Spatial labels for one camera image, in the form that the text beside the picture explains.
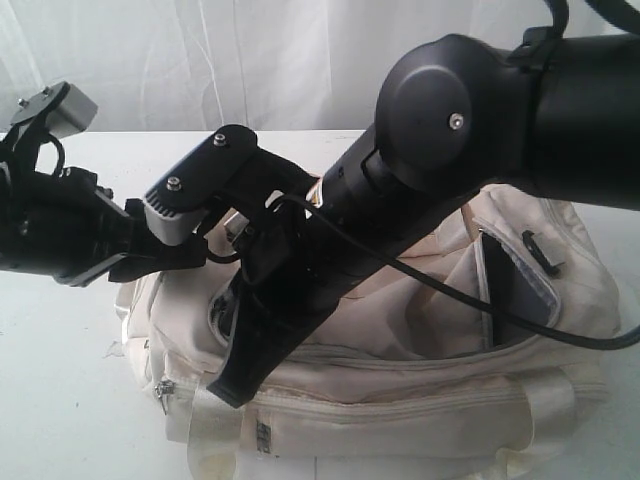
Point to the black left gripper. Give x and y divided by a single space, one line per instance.
67 228

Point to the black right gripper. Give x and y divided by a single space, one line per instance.
298 259

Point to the cream fabric duffel bag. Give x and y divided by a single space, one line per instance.
400 370

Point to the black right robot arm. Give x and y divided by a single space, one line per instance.
557 118

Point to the clear tape scrap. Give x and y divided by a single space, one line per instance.
114 350

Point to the white backdrop curtain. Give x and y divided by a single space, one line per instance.
270 65

